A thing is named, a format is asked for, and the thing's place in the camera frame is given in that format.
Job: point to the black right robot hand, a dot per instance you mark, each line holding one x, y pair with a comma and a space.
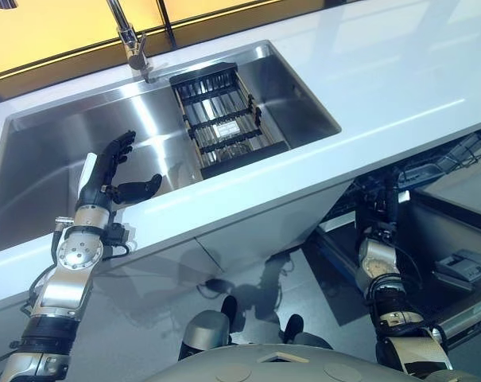
388, 199

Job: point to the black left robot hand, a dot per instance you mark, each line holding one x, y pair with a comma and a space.
105, 175

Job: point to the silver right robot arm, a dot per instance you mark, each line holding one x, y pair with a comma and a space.
395, 318

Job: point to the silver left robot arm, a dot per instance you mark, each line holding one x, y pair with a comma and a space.
61, 286

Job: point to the dishwasher detergent dispenser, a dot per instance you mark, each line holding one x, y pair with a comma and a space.
464, 264

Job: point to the stainless steel sink basin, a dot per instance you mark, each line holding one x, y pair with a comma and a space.
85, 131

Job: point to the white label in basket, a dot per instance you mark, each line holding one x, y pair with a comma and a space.
227, 130

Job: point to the white cabinet door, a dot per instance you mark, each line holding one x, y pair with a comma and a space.
260, 227

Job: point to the chrome kitchen faucet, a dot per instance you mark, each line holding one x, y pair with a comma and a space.
133, 44

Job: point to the black sink drainer basket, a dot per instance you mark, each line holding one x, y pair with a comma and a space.
228, 119

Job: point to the dark right robot foot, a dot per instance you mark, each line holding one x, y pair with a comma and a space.
293, 327

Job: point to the dark robot foot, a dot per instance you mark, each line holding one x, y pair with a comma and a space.
293, 327
228, 312

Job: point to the dark left robot foot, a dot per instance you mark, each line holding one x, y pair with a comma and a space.
228, 312

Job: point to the grey robot torso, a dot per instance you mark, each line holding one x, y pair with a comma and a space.
303, 364

